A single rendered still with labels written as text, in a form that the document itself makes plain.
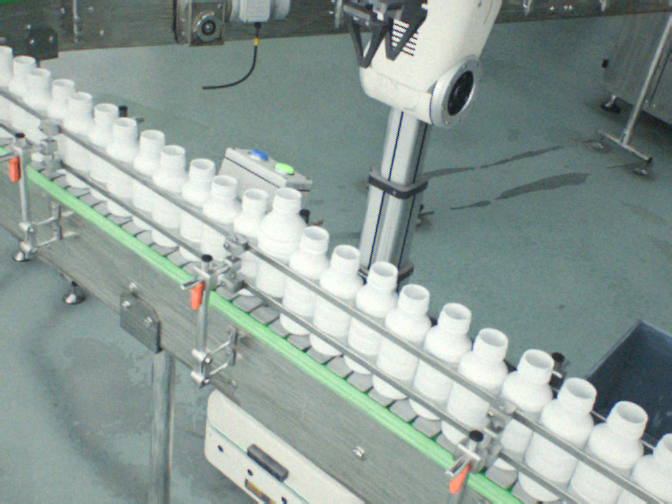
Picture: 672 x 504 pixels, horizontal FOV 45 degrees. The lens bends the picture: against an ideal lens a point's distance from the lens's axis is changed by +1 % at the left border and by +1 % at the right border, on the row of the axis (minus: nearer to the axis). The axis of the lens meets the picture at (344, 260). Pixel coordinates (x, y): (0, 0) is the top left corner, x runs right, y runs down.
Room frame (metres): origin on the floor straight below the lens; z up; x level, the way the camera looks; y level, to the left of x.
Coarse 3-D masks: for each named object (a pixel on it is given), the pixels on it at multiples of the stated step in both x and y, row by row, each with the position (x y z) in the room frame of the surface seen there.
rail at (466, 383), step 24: (0, 120) 1.34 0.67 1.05; (72, 168) 1.21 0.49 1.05; (120, 168) 1.14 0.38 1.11; (168, 192) 1.08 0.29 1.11; (144, 216) 1.10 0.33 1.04; (192, 216) 1.04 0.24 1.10; (216, 264) 1.01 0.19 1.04; (312, 288) 0.90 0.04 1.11; (288, 312) 0.93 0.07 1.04; (360, 312) 0.86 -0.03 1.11; (384, 336) 0.83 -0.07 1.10; (360, 360) 0.85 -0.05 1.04; (432, 360) 0.79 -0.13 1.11; (504, 360) 0.82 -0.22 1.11; (432, 408) 0.78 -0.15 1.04; (552, 432) 0.70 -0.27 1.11; (504, 456) 0.72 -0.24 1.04; (576, 456) 0.68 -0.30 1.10; (624, 480) 0.65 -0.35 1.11
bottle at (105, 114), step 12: (96, 108) 1.22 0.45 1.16; (108, 108) 1.24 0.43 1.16; (96, 120) 1.21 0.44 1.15; (108, 120) 1.21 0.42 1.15; (96, 132) 1.20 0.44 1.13; (108, 132) 1.20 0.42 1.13; (96, 144) 1.19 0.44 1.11; (96, 156) 1.20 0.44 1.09; (96, 168) 1.20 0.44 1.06; (96, 180) 1.19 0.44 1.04; (96, 192) 1.19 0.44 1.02
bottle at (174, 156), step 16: (160, 160) 1.11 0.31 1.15; (176, 160) 1.10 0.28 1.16; (160, 176) 1.10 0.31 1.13; (176, 176) 1.10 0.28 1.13; (176, 192) 1.09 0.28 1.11; (160, 208) 1.09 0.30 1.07; (176, 208) 1.09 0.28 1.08; (160, 224) 1.09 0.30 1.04; (176, 224) 1.09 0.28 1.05; (160, 240) 1.09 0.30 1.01
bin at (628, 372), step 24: (624, 336) 1.14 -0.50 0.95; (648, 336) 1.19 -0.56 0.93; (600, 360) 1.07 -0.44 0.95; (624, 360) 1.20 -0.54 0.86; (648, 360) 1.18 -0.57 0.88; (600, 384) 1.11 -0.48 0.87; (624, 384) 1.19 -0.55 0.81; (648, 384) 1.17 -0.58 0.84; (600, 408) 1.18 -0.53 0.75; (648, 408) 1.16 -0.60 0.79; (648, 432) 1.15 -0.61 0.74
